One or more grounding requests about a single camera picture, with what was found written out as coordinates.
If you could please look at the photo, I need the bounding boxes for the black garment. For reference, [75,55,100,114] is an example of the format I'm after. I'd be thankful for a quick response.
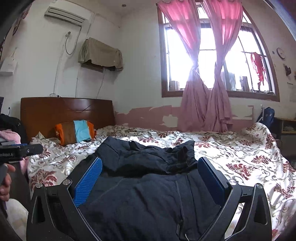
[0,113,28,145]

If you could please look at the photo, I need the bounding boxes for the orange brown blue striped pillow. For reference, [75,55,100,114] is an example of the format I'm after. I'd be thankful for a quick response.
[54,119,97,146]

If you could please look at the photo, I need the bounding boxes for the blue backpack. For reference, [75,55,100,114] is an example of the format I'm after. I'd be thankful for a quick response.
[261,107,275,133]

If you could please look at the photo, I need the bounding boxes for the person's left hand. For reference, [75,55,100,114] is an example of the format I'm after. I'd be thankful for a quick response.
[0,162,16,202]

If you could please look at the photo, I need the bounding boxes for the white wall box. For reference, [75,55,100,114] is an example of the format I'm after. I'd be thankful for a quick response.
[0,57,18,73]

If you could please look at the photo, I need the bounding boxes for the white air conditioner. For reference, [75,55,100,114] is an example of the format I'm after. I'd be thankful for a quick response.
[44,6,85,25]

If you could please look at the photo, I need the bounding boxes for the floral bedspread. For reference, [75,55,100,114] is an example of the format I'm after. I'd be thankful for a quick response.
[27,122,296,241]

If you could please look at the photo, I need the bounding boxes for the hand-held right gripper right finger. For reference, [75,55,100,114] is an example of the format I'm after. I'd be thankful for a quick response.
[197,156,272,241]

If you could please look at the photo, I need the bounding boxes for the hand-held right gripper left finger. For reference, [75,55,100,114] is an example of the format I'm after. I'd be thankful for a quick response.
[26,156,103,241]

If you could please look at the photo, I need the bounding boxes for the wooden desk with shelves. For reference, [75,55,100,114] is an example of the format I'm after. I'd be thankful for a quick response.
[274,117,296,158]

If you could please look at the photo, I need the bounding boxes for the beige cloth covered wall box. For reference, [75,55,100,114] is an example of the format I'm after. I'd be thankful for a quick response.
[78,37,123,73]

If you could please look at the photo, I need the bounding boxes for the black padded jacket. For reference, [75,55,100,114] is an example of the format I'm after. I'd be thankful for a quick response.
[79,136,228,241]

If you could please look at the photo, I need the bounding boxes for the white wall pipe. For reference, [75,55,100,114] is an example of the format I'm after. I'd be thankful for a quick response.
[53,32,70,95]

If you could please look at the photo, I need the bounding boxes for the black wall cable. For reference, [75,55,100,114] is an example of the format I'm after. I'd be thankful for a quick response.
[96,71,105,99]

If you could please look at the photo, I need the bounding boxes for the pink fluffy cloth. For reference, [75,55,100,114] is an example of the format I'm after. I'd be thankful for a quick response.
[0,130,28,173]

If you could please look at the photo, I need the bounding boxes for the air conditioner power cable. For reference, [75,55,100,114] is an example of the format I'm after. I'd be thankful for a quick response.
[65,24,82,55]

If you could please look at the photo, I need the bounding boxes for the red hanging garment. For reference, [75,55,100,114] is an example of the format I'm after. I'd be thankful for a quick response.
[251,52,266,84]

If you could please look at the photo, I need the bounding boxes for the wooden headboard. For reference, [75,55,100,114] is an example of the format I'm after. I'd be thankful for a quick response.
[20,97,115,145]

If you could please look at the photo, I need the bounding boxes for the cream fleece blanket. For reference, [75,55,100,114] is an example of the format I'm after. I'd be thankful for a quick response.
[6,199,29,241]

